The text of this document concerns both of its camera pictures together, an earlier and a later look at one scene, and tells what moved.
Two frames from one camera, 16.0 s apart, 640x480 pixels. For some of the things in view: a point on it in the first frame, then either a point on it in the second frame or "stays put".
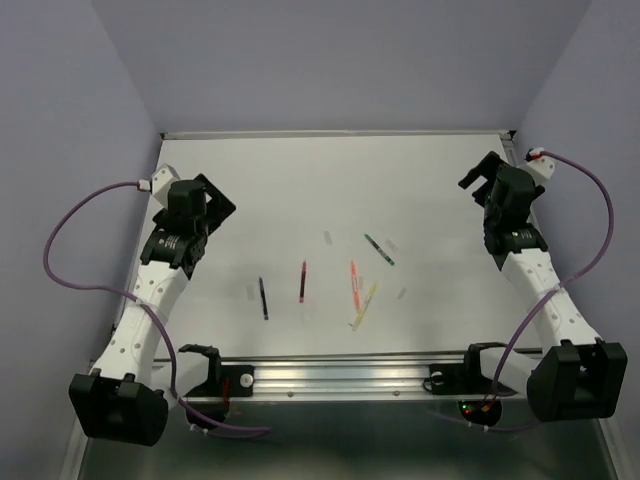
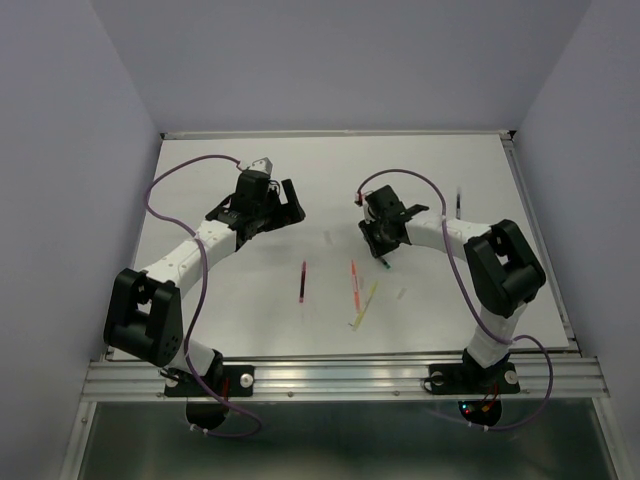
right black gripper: (489, 167) → (376, 248)
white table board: (345, 243) stays put
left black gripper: (218, 207) → (288, 213)
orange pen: (355, 287) stays put
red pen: (302, 290) stays put
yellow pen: (364, 306) stays put
